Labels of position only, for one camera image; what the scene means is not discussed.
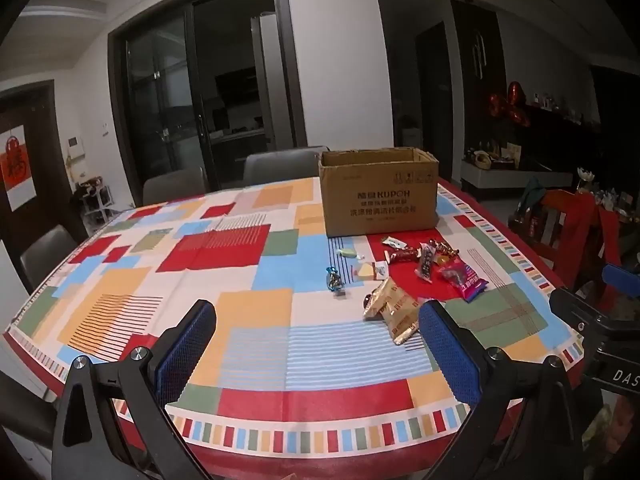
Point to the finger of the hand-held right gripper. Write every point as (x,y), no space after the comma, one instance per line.
(622,277)
(580,307)

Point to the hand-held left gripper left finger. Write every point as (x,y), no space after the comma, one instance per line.
(187,350)

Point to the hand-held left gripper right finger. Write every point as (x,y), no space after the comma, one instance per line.
(445,355)

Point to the long dark fruit strip packet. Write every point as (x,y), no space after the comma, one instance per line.
(426,265)

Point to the brown cardboard box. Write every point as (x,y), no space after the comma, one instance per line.
(377,200)

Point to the beige biscuit packet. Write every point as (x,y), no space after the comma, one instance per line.
(400,320)
(380,300)

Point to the red cloth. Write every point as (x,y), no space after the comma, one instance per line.
(585,225)

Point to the pink snack packet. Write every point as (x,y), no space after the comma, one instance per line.
(462,280)

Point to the brown wooden chair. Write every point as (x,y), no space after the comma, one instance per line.
(545,230)

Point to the red snack packet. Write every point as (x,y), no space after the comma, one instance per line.
(402,256)

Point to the clear packet with yellow wedge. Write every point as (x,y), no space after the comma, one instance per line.
(367,271)

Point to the white gold candy packet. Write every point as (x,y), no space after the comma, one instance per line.
(395,243)

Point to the green cloth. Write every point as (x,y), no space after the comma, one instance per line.
(532,192)

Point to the blue foil candy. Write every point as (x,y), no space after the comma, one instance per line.
(334,280)

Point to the green wrapped candy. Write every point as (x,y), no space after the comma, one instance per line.
(347,253)

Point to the white sideboard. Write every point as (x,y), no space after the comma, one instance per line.
(515,180)

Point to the grey upholstered chair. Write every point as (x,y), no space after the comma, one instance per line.
(280,165)
(175,185)
(47,255)

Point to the white shoe rack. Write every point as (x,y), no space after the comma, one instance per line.
(95,205)

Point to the red foil balloons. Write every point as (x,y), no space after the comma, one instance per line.
(510,102)

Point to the dark wooden door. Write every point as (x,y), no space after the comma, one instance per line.
(434,105)

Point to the red door poster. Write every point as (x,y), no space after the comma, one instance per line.
(15,165)

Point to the dark glass sliding door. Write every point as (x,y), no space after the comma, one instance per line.
(165,95)

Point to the white wall intercom panel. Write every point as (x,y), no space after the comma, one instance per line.
(76,146)

